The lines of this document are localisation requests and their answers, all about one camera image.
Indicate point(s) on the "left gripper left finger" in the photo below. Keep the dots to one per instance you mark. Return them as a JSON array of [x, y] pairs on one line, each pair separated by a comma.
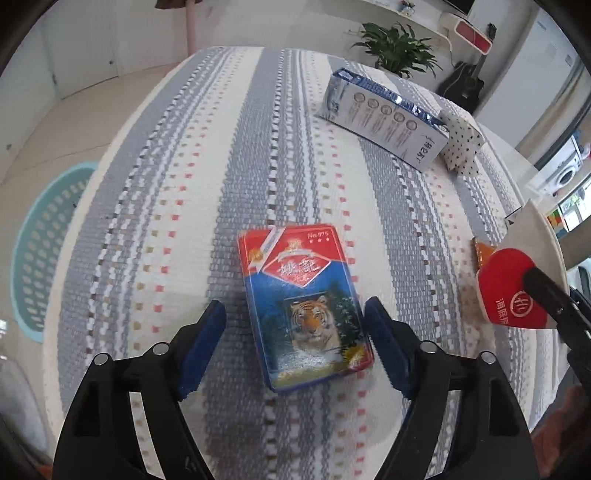
[[98, 438]]

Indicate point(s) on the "red white paper container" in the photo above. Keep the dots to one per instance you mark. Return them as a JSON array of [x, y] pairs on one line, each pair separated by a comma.
[[530, 242]]

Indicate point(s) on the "red blue tiger card box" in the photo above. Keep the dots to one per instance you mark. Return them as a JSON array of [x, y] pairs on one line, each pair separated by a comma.
[[306, 318]]

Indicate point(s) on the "striped woven table cloth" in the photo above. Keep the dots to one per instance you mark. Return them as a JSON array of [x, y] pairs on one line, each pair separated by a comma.
[[230, 141]]

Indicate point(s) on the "red white wall cabinet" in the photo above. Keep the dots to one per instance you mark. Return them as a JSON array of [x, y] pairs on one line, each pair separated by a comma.
[[463, 35]]

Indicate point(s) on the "blue white milk carton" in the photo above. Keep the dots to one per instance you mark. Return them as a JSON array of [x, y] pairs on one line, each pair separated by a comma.
[[382, 116]]

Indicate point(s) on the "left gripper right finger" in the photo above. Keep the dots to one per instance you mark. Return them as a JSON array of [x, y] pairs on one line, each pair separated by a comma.
[[491, 439]]

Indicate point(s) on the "white refrigerator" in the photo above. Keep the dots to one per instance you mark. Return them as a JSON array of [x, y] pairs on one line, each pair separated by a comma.
[[537, 73]]

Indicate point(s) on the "orange snack wrapper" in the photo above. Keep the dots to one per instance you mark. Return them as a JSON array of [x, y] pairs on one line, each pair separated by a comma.
[[483, 251]]

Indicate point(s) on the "green potted plant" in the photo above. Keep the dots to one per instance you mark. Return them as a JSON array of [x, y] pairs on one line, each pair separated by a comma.
[[398, 49]]

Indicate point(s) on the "black guitar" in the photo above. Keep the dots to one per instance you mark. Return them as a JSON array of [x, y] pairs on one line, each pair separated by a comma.
[[463, 86]]

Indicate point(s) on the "pink coat rack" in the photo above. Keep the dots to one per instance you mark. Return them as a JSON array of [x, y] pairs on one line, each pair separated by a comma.
[[190, 9]]

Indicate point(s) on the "light blue laundry basket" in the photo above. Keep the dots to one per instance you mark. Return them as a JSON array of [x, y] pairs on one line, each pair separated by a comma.
[[38, 245]]

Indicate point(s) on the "white polka dot paper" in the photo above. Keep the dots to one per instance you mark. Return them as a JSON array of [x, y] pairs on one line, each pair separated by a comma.
[[465, 142]]

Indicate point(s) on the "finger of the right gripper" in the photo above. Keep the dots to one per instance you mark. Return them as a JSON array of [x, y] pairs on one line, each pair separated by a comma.
[[573, 326]]

